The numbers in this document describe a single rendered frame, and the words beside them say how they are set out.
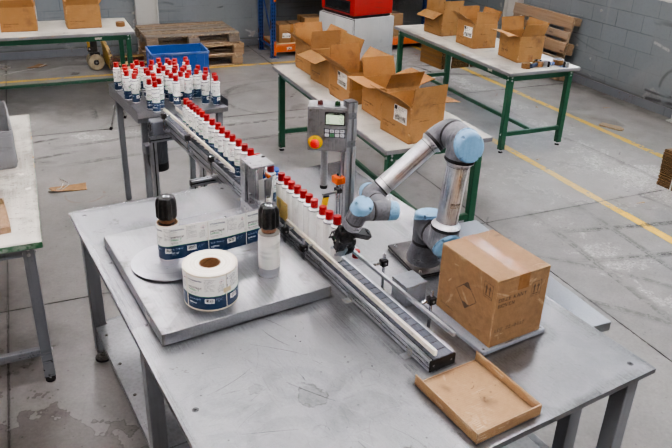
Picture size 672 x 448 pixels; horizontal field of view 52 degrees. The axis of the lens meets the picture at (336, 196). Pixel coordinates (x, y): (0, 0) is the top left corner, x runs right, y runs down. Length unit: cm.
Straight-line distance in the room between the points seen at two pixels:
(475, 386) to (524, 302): 36
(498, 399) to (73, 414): 206
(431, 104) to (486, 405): 253
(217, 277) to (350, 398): 64
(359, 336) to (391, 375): 23
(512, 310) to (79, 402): 213
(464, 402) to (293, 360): 58
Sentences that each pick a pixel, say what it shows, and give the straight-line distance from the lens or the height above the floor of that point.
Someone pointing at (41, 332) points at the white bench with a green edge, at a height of 30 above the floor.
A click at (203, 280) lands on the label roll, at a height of 101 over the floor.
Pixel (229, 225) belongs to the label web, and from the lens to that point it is 281.
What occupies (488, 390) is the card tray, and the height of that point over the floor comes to 83.
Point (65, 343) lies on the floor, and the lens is 405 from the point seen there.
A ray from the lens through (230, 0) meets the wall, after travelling 1037.
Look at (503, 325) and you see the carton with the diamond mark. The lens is 249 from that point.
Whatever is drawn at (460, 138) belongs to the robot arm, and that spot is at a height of 147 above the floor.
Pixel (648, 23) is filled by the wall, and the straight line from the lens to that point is 875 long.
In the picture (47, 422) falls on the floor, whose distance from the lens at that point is 358.
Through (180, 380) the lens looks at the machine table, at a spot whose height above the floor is 83.
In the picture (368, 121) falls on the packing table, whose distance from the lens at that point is 482.
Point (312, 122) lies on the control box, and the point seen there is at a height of 141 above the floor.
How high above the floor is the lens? 231
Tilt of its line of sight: 25 degrees down
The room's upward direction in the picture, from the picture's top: 2 degrees clockwise
